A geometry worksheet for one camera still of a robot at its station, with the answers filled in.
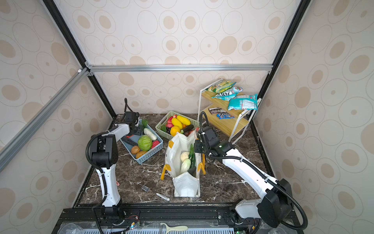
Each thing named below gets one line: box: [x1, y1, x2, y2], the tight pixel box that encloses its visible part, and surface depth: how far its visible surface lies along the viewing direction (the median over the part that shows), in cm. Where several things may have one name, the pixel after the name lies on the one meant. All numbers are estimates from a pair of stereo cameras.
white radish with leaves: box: [180, 143, 196, 174], surface depth 89 cm
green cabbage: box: [137, 134, 153, 152], surface depth 91 cm
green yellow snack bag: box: [205, 79, 237, 94], surface depth 83 cm
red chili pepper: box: [150, 139, 161, 149], surface depth 97 cm
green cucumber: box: [190, 152, 197, 168], surface depth 90 cm
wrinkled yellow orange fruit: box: [169, 125, 181, 137], surface depth 100 cm
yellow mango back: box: [176, 115, 192, 126], surface depth 108 cm
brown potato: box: [130, 145, 141, 155], surface depth 94 cm
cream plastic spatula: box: [160, 222, 188, 234], surface depth 72 cm
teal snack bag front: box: [227, 93, 259, 111], surface depth 77 cm
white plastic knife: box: [155, 192, 170, 202], surface depth 81 cm
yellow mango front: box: [171, 117, 183, 130], surface depth 108 cm
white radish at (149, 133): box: [143, 127, 157, 141], surface depth 102 cm
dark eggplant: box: [182, 124, 194, 133], surface depth 111 cm
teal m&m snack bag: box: [211, 86, 244, 102], surface depth 81 cm
